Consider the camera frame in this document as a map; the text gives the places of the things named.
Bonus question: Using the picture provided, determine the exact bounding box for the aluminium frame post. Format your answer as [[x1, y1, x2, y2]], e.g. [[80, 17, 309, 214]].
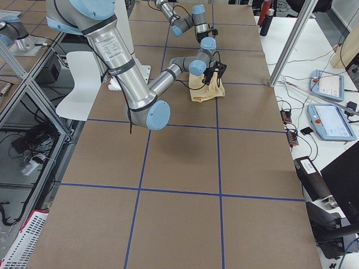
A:
[[268, 0, 318, 87]]

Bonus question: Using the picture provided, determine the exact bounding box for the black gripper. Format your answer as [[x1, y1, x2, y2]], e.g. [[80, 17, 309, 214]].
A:
[[202, 62, 227, 84], [195, 25, 218, 42]]

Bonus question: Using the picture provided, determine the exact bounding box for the red bottle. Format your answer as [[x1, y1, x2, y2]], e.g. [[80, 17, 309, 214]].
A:
[[257, 0, 271, 27]]

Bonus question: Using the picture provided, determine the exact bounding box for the cream long-sleeve printed shirt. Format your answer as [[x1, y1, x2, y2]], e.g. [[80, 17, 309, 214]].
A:
[[188, 72, 225, 103]]

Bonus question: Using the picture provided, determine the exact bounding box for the black monitor with stand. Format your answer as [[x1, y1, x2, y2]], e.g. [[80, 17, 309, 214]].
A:
[[316, 143, 358, 242]]

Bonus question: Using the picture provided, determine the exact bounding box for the teach pendant tablet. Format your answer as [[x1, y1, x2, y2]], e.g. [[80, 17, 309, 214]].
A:
[[307, 104, 357, 142], [310, 69, 344, 101]]

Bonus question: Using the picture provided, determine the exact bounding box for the white power strip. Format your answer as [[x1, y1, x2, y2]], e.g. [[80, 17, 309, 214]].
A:
[[21, 156, 44, 176]]

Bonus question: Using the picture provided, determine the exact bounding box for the aluminium table frame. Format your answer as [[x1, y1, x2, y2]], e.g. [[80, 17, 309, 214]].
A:
[[1, 25, 82, 226]]

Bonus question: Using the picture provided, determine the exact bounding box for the orange electronics board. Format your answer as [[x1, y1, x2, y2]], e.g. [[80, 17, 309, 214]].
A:
[[280, 110, 292, 124], [286, 129, 299, 148]]

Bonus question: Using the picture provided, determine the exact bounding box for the white perforated basket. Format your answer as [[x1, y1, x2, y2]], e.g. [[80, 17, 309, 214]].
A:
[[1, 210, 49, 269]]

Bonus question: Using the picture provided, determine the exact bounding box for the upper teach pendant tablet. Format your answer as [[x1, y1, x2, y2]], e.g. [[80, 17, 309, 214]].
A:
[[310, 69, 344, 101]]

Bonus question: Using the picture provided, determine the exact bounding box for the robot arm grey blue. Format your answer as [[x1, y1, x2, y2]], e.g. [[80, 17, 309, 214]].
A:
[[153, 0, 218, 43], [46, 1, 227, 130]]

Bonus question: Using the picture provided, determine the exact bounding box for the lower teach pendant tablet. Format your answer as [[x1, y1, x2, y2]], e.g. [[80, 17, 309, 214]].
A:
[[307, 104, 357, 142]]

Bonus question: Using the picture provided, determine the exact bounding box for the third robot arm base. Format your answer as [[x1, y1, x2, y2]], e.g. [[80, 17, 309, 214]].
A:
[[1, 15, 39, 57]]

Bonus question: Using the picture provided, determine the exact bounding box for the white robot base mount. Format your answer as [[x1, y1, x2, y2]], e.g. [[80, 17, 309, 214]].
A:
[[108, 63, 153, 92]]

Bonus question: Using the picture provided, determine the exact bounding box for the black bottle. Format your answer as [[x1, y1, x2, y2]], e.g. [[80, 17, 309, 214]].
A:
[[259, 8, 274, 36]]

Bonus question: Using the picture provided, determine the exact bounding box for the white plastic chair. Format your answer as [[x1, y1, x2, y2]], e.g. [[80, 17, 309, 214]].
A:
[[56, 51, 101, 121]]

